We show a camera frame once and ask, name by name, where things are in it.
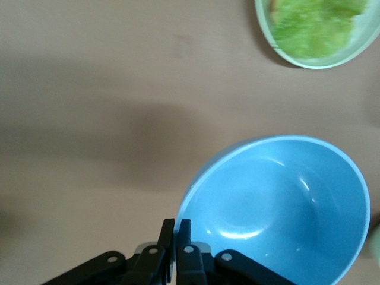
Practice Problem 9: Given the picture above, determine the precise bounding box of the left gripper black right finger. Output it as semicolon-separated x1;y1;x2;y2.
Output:
176;218;295;285

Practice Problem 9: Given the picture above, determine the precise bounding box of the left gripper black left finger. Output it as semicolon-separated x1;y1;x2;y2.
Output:
41;218;176;285

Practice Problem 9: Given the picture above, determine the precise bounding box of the blue bowl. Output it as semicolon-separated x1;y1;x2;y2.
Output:
175;135;372;285

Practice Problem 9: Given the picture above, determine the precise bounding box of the light green bowl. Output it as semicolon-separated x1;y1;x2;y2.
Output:
369;222;380;268

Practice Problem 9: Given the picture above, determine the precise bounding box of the light green plate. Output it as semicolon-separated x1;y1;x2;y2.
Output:
254;0;380;70

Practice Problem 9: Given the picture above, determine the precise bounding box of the green lettuce leaf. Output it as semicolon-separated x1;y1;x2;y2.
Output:
271;0;365;59

